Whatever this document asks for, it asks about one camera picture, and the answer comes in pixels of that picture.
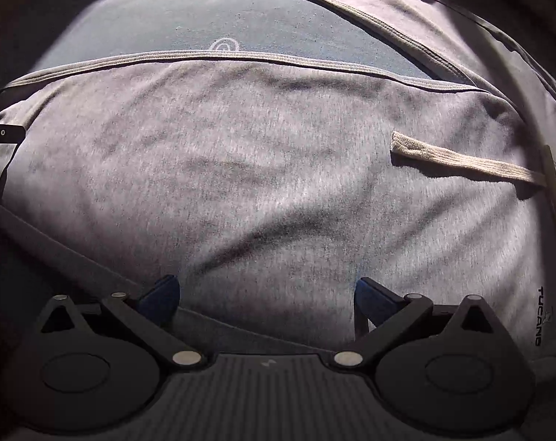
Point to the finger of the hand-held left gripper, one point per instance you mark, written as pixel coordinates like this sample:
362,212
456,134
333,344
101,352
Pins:
4,132

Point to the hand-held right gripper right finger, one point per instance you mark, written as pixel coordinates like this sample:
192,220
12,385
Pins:
372,301

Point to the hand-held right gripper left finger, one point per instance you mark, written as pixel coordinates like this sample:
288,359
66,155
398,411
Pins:
160,297

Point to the grey sweatpants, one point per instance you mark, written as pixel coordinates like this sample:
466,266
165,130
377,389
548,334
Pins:
259,170

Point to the bed with teal printed sheet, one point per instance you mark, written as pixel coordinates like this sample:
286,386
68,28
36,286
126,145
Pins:
259,23

